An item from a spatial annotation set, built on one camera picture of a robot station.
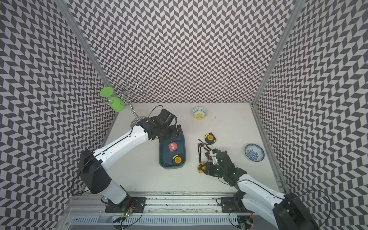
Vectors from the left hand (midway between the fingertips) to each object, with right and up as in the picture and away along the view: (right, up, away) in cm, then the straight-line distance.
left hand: (176, 136), depth 80 cm
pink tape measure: (-4, -8, +12) cm, 15 cm away
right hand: (+15, -20, +2) cm, 25 cm away
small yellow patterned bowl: (+15, +14, +32) cm, 38 cm away
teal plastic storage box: (-4, -12, +11) cm, 17 cm away
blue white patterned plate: (+49, -12, +11) cm, 52 cm away
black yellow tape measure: (+21, -4, +16) cm, 27 cm away
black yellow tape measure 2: (0, -15, +5) cm, 15 cm away
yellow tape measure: (+14, -20, +1) cm, 24 cm away
